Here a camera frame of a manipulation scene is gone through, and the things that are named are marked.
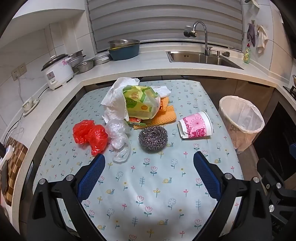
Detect steel wool scrubber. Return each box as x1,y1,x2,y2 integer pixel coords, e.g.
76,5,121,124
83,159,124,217
138,126,169,151

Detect green dish soap bottle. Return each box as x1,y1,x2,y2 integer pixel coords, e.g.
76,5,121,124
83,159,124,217
243,43,252,64

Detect grey window blind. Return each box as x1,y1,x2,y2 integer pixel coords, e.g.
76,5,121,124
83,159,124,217
88,0,245,52

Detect brown cabinet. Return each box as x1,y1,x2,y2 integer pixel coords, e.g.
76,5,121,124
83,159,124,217
201,77,278,112

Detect brown checkered mat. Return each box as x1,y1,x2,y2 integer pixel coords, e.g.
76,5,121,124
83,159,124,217
0,139,28,207

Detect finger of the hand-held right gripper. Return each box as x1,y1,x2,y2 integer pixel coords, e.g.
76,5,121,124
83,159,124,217
257,158,286,193

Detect stacked steel pots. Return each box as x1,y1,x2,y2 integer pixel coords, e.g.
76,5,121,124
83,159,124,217
68,50,86,67

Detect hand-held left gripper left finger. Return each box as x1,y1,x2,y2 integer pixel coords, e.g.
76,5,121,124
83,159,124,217
27,153,107,241

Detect steel basin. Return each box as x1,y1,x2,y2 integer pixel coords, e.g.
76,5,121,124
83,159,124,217
108,39,140,50

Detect pink white paper cup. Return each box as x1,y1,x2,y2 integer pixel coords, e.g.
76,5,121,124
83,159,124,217
177,111,213,140

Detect white rice cooker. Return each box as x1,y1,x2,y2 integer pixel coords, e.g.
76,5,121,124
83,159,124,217
41,54,74,90

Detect black gas stove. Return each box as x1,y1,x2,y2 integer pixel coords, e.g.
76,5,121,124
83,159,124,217
283,86,296,100

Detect chrome faucet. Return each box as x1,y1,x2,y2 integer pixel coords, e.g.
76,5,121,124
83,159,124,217
184,21,213,56

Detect black built-in oven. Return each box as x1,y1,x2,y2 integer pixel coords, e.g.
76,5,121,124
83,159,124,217
252,100,296,181

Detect stainless steel sink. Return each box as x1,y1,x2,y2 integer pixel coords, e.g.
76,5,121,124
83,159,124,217
166,50,244,70

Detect floral tablecloth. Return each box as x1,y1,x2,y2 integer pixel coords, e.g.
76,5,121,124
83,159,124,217
35,80,244,241

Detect white power strip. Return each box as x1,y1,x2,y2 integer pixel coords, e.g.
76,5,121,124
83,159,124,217
22,97,40,115

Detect small steel pot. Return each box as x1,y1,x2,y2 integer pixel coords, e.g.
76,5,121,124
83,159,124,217
74,59,95,73

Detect grey hanging cloth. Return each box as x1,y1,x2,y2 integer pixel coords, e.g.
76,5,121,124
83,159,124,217
247,23,256,47

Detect white plastic bag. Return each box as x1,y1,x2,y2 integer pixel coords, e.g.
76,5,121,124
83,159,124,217
102,77,171,122

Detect trash bin with white liner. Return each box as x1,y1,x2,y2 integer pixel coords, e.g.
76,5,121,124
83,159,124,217
218,95,265,154

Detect wall socket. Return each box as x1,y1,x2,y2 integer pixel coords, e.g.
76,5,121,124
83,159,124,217
11,63,27,80

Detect orange printed plastic bag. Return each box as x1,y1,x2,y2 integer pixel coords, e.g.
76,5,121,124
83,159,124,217
128,97,170,123

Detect green yellow plastic bag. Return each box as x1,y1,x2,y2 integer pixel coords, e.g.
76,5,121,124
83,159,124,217
122,85,161,121

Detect cream hanging cloth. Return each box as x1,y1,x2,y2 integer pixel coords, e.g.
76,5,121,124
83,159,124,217
255,25,268,54

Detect red plastic bag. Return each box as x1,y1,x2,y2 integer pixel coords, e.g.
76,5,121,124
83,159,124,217
73,120,109,156

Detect clear plastic bag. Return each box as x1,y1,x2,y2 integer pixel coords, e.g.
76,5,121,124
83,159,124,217
105,119,131,163

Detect blue basin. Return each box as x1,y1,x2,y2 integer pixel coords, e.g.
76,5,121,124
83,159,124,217
108,43,141,61

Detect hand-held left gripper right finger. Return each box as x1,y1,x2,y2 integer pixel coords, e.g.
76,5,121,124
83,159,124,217
193,151,272,241

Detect orange sponge cloth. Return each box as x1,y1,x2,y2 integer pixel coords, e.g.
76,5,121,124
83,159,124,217
133,105,177,129

